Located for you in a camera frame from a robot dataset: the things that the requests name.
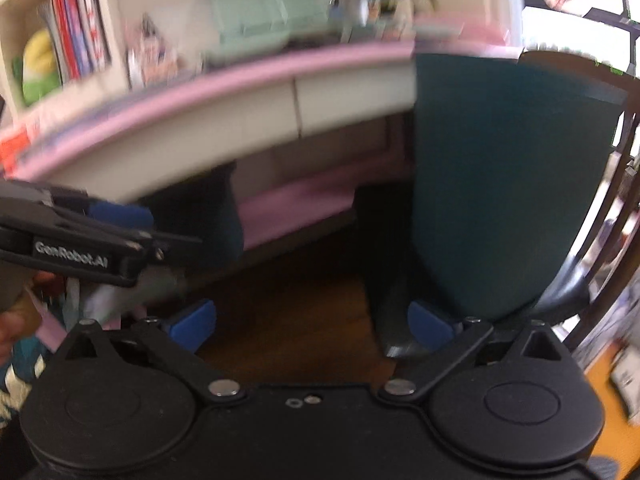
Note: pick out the dark teal trash bin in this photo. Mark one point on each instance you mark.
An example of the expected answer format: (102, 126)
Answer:
(509, 157)

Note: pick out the person's hand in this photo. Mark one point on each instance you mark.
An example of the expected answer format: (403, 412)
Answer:
(19, 310)

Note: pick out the yellow green plush toy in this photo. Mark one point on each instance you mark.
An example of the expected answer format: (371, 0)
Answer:
(36, 71)

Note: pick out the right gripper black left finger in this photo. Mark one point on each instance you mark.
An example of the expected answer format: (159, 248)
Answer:
(173, 344)

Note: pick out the pink desk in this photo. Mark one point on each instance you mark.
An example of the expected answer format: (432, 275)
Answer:
(292, 134)

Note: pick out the row of books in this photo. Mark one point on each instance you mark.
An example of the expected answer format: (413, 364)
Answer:
(77, 33)

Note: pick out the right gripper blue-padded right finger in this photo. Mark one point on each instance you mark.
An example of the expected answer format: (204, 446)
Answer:
(448, 344)

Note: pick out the green desktop organizer tray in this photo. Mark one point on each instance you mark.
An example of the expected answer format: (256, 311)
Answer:
(253, 28)

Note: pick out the brown wooden chair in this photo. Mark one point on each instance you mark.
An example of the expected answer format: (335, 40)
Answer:
(395, 276)

